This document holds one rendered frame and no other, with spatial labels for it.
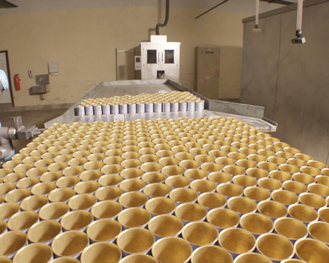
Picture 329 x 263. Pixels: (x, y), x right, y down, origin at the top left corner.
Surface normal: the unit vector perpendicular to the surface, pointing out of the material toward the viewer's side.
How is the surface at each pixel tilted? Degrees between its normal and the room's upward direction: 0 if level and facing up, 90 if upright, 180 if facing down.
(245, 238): 89
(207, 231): 89
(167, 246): 88
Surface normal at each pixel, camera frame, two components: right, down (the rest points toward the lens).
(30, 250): 0.66, 0.20
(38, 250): 0.29, 0.26
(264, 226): -0.90, 0.09
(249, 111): -0.59, 0.25
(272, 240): -0.41, 0.25
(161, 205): 0.06, 0.28
